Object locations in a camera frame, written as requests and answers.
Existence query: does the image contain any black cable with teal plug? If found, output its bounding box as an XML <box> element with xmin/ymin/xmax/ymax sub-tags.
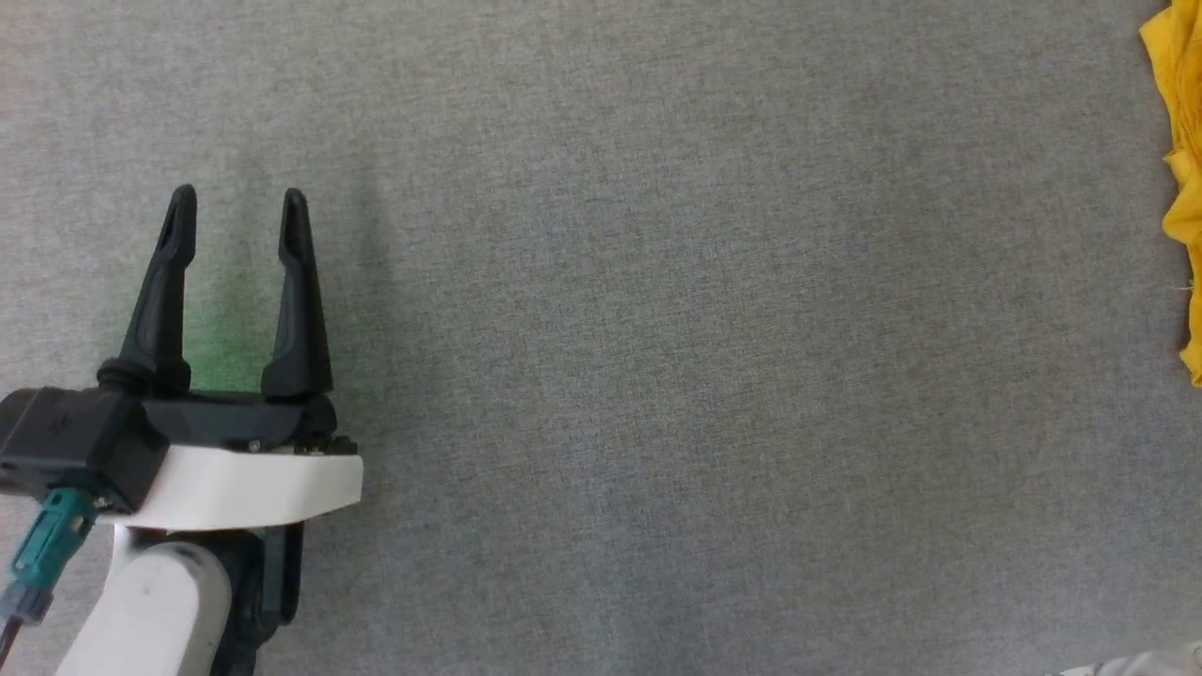
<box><xmin>0</xmin><ymin>486</ymin><xmax>100</xmax><ymax>672</ymax></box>

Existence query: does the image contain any yellow garment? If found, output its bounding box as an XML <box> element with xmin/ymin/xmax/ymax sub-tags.
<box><xmin>1139</xmin><ymin>0</ymin><xmax>1202</xmax><ymax>388</ymax></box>

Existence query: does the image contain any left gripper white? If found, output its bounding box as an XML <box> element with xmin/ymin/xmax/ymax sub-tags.
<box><xmin>97</xmin><ymin>184</ymin><xmax>364</xmax><ymax>531</ymax></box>

